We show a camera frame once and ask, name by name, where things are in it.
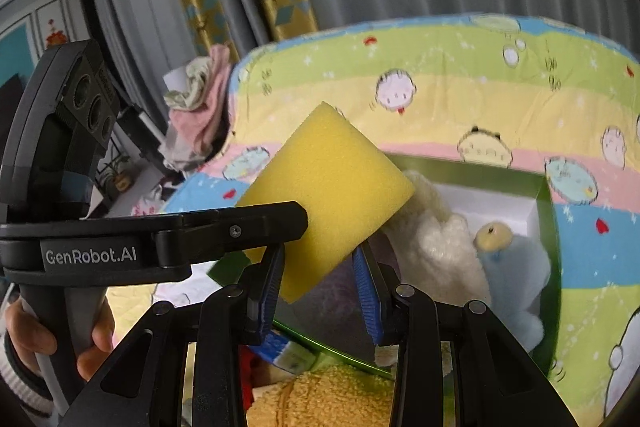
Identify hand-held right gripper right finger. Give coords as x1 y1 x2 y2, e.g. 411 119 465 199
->
352 243 581 427

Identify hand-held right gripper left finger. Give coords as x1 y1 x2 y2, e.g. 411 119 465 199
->
70 244 287 427

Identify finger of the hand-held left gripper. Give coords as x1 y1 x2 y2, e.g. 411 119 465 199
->
152 201 309 270

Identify yellow sponge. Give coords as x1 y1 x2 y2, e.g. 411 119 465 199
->
235 101 417 305

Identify orange fuzzy towel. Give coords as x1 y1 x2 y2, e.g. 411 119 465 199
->
247 364 401 427

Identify blue elephant plush toy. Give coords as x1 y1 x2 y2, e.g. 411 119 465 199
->
472 221 551 350

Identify green cardboard box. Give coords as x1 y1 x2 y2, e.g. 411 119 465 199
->
207 152 563 380

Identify person's left hand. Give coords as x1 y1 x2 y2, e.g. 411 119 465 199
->
6 294 116 382

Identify small blue printed box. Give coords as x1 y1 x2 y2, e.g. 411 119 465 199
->
239 329 326 375

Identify potted plant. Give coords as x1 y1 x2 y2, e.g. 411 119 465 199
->
97 154 133 198

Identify white plastic bag red print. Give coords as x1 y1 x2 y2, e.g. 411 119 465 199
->
131 192 166 218

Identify grey and white clothes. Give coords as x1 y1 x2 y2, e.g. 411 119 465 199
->
159 127 201 172

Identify pink towel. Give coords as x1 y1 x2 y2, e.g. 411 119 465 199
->
165 44 232 170

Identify white flat panel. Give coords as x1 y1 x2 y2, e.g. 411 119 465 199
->
164 68 191 94

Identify pale green crumpled cloth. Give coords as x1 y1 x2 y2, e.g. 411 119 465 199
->
164 57 216 110

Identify cartoon printed striped blanket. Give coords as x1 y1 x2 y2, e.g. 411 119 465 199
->
102 12 640 427

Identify flower wall picture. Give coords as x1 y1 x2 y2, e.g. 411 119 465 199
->
35 2 71 50

